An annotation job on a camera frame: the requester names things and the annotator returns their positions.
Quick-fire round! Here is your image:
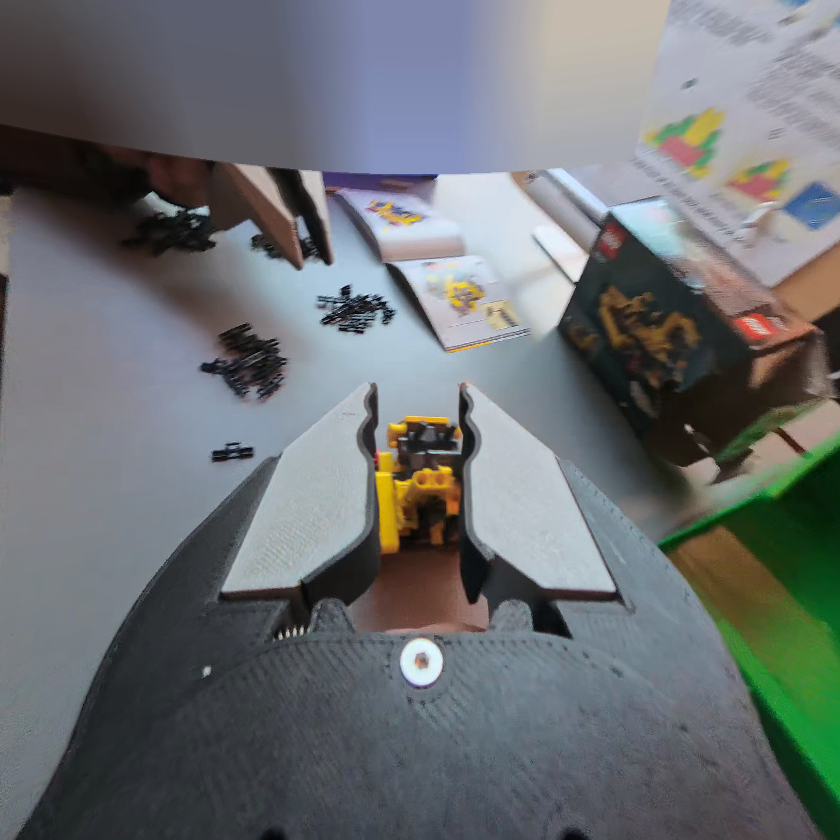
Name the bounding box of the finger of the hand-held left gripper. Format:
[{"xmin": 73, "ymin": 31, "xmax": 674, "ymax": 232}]
[
  {"xmin": 210, "ymin": 164, "xmax": 304, "ymax": 271},
  {"xmin": 269, "ymin": 169, "xmax": 334, "ymax": 265}
]

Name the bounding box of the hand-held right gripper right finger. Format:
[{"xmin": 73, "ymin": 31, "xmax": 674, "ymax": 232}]
[{"xmin": 458, "ymin": 382, "xmax": 623, "ymax": 606}]

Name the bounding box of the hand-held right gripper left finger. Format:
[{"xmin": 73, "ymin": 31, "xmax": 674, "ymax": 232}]
[{"xmin": 219, "ymin": 382, "xmax": 383, "ymax": 606}]

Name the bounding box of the yellow lego bulldozer model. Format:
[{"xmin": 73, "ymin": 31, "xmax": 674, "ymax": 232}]
[{"xmin": 375, "ymin": 415, "xmax": 463, "ymax": 555}]

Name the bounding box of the open lego instruction booklet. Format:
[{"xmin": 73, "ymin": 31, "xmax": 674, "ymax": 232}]
[{"xmin": 335, "ymin": 187, "xmax": 531, "ymax": 354}]

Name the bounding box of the black lego set box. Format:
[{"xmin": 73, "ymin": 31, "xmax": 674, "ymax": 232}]
[{"xmin": 558, "ymin": 211, "xmax": 829, "ymax": 460}]

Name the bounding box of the white stand base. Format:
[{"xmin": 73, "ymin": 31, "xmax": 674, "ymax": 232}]
[{"xmin": 518, "ymin": 167, "xmax": 614, "ymax": 283}]

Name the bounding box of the green plastic bin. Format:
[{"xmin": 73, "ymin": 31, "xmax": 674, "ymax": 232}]
[{"xmin": 658, "ymin": 433, "xmax": 840, "ymax": 837}]

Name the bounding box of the printed paper sheet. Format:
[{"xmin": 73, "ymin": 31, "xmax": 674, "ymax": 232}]
[{"xmin": 633, "ymin": 0, "xmax": 840, "ymax": 286}]

